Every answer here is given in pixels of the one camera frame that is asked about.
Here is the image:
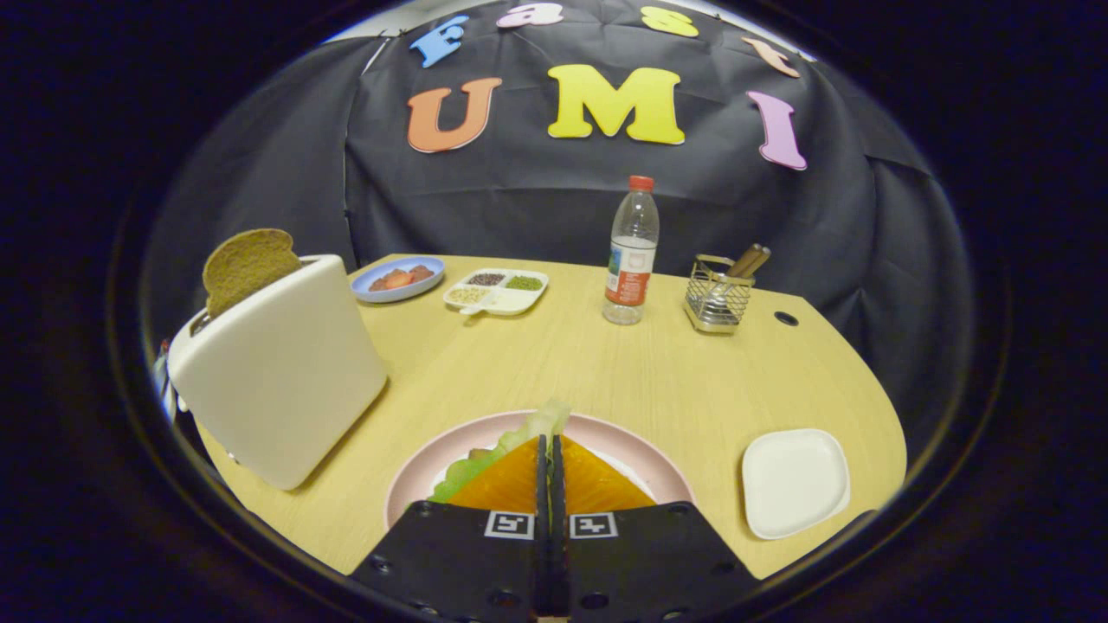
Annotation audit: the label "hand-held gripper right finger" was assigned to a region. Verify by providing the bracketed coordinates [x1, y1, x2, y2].
[554, 435, 764, 620]

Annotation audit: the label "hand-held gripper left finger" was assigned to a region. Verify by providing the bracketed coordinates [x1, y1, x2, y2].
[351, 435, 555, 620]

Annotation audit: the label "green lettuce leaf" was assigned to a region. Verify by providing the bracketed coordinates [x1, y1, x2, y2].
[428, 400, 572, 505]

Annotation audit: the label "brown toasted bread slice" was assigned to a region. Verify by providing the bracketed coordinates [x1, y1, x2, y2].
[202, 228, 304, 319]

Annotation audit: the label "pink round plate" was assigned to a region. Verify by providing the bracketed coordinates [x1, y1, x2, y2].
[384, 410, 696, 530]

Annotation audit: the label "white square plate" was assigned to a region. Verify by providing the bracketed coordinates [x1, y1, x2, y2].
[742, 428, 852, 541]

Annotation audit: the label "white toaster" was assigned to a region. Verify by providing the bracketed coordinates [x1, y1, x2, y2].
[167, 254, 389, 492]

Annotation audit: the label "white divided tray with seeds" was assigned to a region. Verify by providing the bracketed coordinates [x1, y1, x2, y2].
[442, 267, 550, 318]

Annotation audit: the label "blue round plate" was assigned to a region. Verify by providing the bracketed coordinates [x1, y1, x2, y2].
[351, 256, 446, 305]

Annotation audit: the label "brown meat pieces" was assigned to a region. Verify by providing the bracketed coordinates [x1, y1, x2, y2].
[369, 264, 435, 292]

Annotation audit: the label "clear plastic bottle red cap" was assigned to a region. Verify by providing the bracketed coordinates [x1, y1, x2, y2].
[602, 175, 660, 326]

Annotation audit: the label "small colourful packet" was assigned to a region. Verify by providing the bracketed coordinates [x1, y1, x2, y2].
[151, 339, 187, 418]

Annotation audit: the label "black backdrop cloth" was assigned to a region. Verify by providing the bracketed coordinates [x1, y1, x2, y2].
[143, 0, 975, 451]

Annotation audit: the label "metal wire utensil basket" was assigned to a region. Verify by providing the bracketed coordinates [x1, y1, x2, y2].
[683, 254, 756, 336]

